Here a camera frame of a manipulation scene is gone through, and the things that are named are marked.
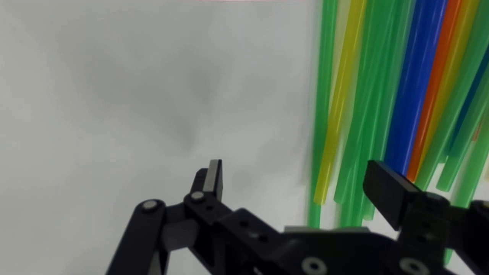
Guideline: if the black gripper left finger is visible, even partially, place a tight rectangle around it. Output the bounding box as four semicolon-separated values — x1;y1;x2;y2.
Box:
106;159;288;275

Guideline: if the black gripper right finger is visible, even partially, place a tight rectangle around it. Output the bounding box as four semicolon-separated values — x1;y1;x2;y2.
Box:
364;160;489;275

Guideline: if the yellow plastic straw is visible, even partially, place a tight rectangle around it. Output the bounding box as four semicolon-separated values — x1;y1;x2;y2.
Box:
415;0;485;188
312;0;370;206

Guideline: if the orange plastic straw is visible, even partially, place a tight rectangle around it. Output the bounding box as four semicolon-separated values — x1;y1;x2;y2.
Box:
406;0;467;183

